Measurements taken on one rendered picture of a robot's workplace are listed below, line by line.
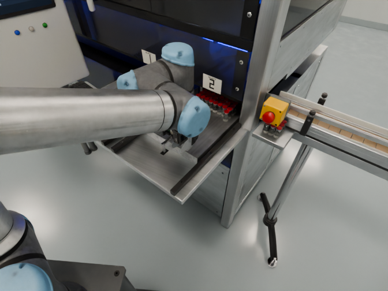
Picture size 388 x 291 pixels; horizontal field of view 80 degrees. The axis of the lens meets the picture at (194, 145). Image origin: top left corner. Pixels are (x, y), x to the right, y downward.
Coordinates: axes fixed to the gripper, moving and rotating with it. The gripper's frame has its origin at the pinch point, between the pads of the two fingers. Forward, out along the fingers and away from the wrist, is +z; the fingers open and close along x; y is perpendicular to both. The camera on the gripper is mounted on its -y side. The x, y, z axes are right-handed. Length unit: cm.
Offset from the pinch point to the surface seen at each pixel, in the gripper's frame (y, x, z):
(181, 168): 6.4, 2.8, 3.6
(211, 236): -14, 6, 92
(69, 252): 49, -57, 92
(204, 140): -9.3, 0.9, 3.4
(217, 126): -18.9, 0.4, 3.3
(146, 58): -24.0, -42.4, -10.4
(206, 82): -24.0, -9.3, -10.1
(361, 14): -484, -8, 74
